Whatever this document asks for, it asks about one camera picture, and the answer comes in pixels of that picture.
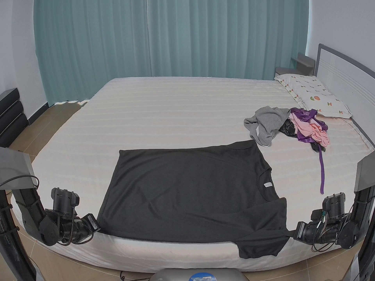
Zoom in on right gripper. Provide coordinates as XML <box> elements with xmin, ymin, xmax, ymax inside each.
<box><xmin>294</xmin><ymin>221</ymin><xmax>318</xmax><ymax>244</ymax></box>

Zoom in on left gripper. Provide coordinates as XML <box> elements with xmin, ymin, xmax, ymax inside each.
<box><xmin>73</xmin><ymin>213</ymin><xmax>101</xmax><ymax>244</ymax></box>

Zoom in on black T-shirt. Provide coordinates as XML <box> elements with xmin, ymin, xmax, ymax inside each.
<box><xmin>97</xmin><ymin>140</ymin><xmax>289</xmax><ymax>259</ymax></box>

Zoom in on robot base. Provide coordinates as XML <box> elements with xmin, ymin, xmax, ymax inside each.
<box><xmin>152</xmin><ymin>268</ymin><xmax>244</xmax><ymax>281</ymax></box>

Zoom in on pile of clothes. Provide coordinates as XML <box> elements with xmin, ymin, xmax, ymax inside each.
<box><xmin>279</xmin><ymin>107</ymin><xmax>330</xmax><ymax>195</ymax></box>

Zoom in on bed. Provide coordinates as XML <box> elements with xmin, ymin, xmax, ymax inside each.
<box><xmin>10</xmin><ymin>43</ymin><xmax>375</xmax><ymax>274</ymax></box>

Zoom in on grey garment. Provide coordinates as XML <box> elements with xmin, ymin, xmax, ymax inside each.
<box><xmin>244</xmin><ymin>106</ymin><xmax>291</xmax><ymax>148</ymax></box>

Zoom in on black chest of drawers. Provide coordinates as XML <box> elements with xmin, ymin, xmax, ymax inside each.
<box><xmin>0</xmin><ymin>88</ymin><xmax>29</xmax><ymax>149</ymax></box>

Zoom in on white printed pillow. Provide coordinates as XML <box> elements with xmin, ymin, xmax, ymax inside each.
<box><xmin>274</xmin><ymin>74</ymin><xmax>353</xmax><ymax>119</ymax></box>

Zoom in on grey bedside table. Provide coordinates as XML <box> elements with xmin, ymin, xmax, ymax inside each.
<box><xmin>275</xmin><ymin>52</ymin><xmax>315</xmax><ymax>77</ymax></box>

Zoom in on blue-green curtain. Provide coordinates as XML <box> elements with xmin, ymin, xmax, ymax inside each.
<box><xmin>35</xmin><ymin>0</ymin><xmax>153</xmax><ymax>106</ymax></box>
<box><xmin>148</xmin><ymin>0</ymin><xmax>310</xmax><ymax>80</ymax></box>

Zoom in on black cable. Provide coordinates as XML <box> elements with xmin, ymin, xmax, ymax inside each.
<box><xmin>119</xmin><ymin>269</ymin><xmax>154</xmax><ymax>281</ymax></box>
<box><xmin>0</xmin><ymin>174</ymin><xmax>39</xmax><ymax>188</ymax></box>

